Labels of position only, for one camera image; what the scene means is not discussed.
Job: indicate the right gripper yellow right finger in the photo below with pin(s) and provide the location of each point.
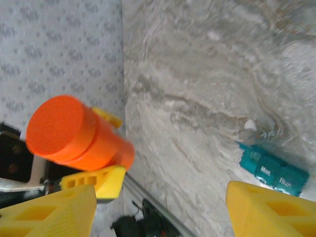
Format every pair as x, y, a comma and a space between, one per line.
271, 214

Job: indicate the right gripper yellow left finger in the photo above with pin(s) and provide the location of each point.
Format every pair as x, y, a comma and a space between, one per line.
49, 217

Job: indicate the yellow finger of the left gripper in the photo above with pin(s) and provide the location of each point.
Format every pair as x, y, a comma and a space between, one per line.
106, 180
109, 118

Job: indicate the orange pill bottle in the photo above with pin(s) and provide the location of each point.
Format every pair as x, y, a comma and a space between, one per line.
111, 150

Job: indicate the orange bottle cap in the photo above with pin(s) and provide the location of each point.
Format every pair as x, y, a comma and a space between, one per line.
56, 128

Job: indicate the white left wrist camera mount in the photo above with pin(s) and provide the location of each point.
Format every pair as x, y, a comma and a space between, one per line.
37, 172

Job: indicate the wide aluminium frame rail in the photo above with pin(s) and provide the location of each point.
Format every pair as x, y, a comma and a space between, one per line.
160, 207

